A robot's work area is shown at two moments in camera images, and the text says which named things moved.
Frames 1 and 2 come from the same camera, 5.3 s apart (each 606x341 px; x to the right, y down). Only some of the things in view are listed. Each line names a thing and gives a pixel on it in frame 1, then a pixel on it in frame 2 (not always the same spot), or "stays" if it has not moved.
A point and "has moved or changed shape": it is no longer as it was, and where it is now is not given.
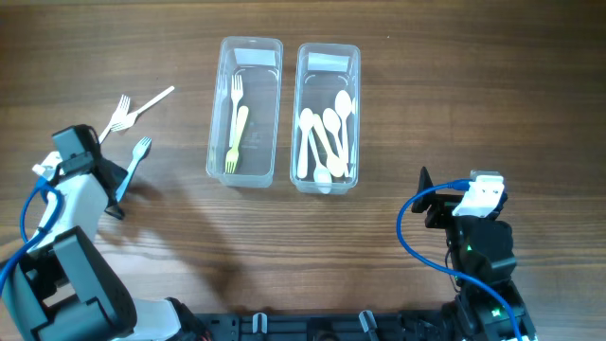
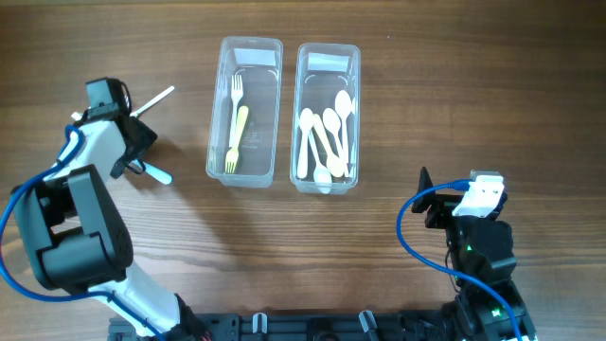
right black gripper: (440, 214) stays
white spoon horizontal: (305, 122) stays
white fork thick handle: (139, 152) has moved or changed shape
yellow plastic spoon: (334, 163) stays
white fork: (237, 92) stays
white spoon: (344, 104) stays
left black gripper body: (110, 175) → (140, 137)
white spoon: (331, 122) → (344, 106)
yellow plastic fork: (232, 156) stays
